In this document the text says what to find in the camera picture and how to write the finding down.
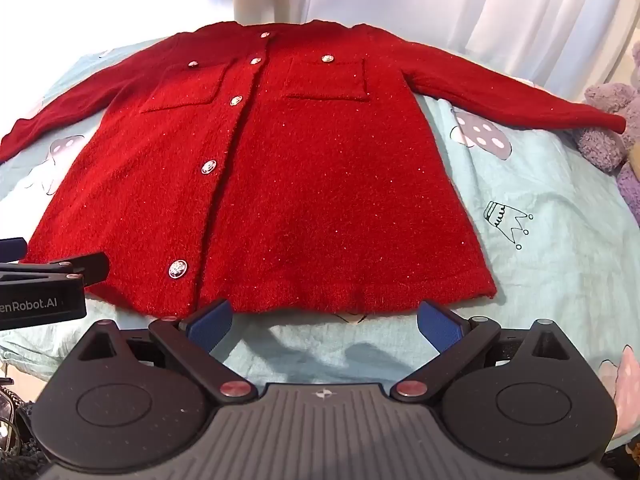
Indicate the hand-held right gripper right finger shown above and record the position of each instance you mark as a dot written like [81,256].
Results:
[440,327]

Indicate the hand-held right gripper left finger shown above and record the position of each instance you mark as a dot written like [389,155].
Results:
[212,322]

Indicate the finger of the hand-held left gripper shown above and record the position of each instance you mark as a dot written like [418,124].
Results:
[12,249]
[85,266]

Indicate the red knit cardigan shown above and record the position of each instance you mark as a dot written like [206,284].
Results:
[325,185]

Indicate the light blue printed bed sheet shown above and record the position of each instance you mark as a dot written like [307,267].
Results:
[550,240]

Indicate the purple plush toy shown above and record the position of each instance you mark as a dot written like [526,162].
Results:
[607,105]

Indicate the white curtain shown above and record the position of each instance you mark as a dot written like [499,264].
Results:
[525,10]

